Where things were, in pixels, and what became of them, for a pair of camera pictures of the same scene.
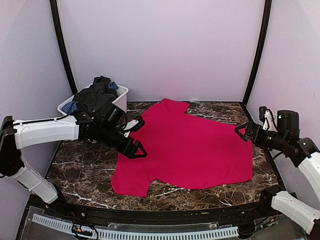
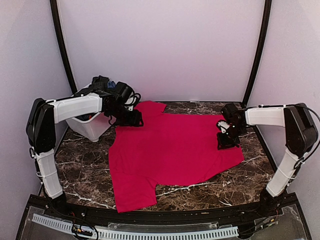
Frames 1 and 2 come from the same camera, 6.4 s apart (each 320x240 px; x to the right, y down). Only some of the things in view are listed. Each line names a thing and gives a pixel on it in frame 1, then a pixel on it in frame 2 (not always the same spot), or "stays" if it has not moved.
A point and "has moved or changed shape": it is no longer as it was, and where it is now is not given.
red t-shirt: (184, 150) has moved or changed shape
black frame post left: (55, 11) stays
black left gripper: (130, 152) to (134, 121)
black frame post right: (262, 51) stays
